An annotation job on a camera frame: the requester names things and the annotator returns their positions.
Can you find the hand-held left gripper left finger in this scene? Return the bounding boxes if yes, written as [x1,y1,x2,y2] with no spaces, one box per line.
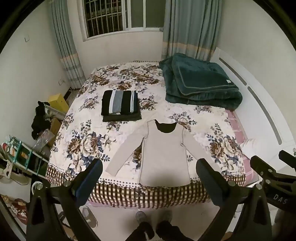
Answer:
[26,158,103,241]

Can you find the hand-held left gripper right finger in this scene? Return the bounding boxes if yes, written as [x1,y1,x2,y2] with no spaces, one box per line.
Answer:
[195,158,276,241]

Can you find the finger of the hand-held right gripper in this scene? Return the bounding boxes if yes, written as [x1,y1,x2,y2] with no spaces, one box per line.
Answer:
[250,155,296,186]
[278,150,296,165]

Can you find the beige long-sleeve shirt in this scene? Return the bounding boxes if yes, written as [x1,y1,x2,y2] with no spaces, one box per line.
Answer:
[105,119,221,187]

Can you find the grey slipper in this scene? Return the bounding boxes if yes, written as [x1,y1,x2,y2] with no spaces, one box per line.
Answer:
[82,206,98,229]

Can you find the pink striped mattress sheet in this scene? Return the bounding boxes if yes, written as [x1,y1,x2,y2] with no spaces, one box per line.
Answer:
[225,109,260,184]

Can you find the floral bed sheet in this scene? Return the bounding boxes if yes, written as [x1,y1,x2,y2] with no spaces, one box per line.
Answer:
[45,60,246,208]

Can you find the white round object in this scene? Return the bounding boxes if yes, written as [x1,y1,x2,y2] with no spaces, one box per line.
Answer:
[31,181,44,193]

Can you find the operator's feet in shoes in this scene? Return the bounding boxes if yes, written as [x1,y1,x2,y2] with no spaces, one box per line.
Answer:
[155,209,193,241]

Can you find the clear plastic bag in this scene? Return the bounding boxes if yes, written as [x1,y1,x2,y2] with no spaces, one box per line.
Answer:
[32,129,56,151]

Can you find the cardboard box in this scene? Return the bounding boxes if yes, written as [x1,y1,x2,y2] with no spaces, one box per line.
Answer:
[47,118,63,148]

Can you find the white headboard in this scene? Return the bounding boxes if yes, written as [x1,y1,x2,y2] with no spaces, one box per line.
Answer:
[209,46,296,187]

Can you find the person's left leg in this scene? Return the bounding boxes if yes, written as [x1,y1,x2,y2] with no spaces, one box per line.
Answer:
[126,210,155,241]

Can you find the teal storage rack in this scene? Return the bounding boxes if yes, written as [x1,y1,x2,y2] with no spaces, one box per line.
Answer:
[0,135,51,179]

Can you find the red patterned slipper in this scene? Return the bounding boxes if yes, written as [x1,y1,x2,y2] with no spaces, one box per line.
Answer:
[9,198,28,224]

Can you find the grey metal rack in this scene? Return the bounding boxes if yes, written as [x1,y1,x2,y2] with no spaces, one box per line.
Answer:
[44,104,68,121]

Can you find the folded dark grey garment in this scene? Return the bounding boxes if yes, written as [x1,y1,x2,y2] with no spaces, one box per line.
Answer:
[102,112,142,123]

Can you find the black cloth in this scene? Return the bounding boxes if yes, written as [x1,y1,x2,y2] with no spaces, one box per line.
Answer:
[31,101,51,140]

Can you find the yellow box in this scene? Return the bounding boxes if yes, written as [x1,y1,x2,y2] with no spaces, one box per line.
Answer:
[47,93,70,113]

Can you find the folded black striped sweater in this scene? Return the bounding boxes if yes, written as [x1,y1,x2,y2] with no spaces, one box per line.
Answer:
[101,90,139,116]

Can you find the folded teal quilt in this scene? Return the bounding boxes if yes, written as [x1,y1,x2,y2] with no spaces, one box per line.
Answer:
[158,53,243,111]

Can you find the grey-blue curtain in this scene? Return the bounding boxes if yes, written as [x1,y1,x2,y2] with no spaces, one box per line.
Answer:
[49,0,86,91]
[160,0,223,62]

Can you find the barred window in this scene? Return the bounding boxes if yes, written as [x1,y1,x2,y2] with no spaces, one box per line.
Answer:
[82,0,166,42]

